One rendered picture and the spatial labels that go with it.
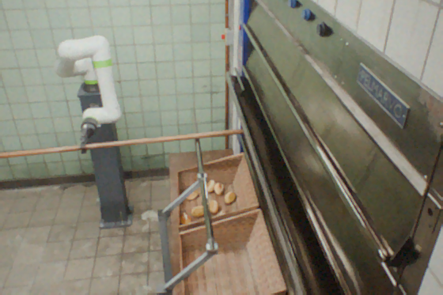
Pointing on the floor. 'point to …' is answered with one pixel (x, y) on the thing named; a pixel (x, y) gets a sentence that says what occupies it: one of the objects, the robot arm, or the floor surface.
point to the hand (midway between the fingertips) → (83, 146)
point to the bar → (205, 221)
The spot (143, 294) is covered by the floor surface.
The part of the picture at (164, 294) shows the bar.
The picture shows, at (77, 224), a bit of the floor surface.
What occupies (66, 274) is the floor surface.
